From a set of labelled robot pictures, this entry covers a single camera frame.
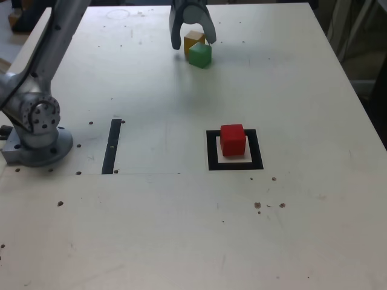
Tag black tape strip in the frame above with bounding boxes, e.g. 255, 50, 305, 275
101, 118, 122, 175

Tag yellow cube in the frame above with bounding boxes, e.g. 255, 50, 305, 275
183, 30, 206, 57

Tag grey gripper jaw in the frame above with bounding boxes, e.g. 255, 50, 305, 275
169, 0, 189, 51
183, 0, 218, 45

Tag green cube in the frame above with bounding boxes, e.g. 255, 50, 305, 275
188, 42, 212, 69

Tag black tape square outline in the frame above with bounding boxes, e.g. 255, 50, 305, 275
206, 129, 264, 172

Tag red cube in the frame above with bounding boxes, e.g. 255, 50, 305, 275
220, 123, 246, 157

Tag white metal frame legs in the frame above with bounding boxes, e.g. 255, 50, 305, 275
326, 0, 387, 63

